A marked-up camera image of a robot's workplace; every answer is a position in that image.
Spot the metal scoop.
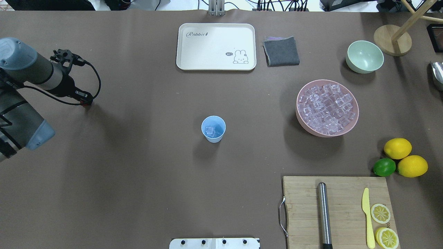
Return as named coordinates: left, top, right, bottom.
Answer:
left=430, top=62, right=443, bottom=92

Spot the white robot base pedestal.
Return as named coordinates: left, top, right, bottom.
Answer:
left=169, top=238, right=261, bottom=249

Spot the wooden cutting board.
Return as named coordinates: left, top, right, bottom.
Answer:
left=282, top=176, right=393, bottom=249

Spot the mint green bowl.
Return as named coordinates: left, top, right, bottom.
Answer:
left=345, top=40, right=384, bottom=74

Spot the steel rod on board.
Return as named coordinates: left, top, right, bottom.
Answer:
left=317, top=182, right=333, bottom=249

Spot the light blue cup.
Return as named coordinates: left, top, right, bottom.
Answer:
left=201, top=116, right=226, bottom=143

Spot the yellow lemon left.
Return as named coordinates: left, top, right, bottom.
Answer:
left=397, top=155, right=428, bottom=178

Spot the clear ice cube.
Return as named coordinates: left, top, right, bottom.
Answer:
left=205, top=127, right=216, bottom=137

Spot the yellow lemon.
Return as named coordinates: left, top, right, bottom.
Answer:
left=397, top=155, right=428, bottom=178
left=383, top=138, right=412, bottom=160

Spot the yellow lemon right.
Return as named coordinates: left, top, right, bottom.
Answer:
left=383, top=138, right=412, bottom=160

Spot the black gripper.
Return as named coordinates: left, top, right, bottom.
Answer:
left=52, top=75, right=94, bottom=105

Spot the cream rabbit tray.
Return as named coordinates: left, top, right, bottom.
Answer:
left=176, top=23, right=256, bottom=71

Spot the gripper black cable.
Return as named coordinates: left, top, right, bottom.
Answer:
left=21, top=62, right=101, bottom=105

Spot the yellow plastic knife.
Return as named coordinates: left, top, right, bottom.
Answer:
left=361, top=187, right=376, bottom=249

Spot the pink bowl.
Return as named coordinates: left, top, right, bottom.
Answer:
left=296, top=80, right=359, bottom=138

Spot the lemon half inner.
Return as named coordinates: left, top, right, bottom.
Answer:
left=370, top=203, right=392, bottom=224

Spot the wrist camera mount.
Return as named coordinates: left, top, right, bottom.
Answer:
left=49, top=49, right=87, bottom=75

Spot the lemon half near edge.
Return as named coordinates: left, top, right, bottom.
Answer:
left=375, top=228, right=400, bottom=249

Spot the wooden cup stand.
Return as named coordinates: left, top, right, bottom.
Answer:
left=373, top=0, right=443, bottom=56

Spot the green lime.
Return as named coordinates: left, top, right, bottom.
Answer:
left=372, top=158, right=397, bottom=177

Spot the grey folded cloth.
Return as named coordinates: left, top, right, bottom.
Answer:
left=262, top=36, right=300, bottom=67

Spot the aluminium frame post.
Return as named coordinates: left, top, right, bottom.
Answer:
left=208, top=0, right=226, bottom=16

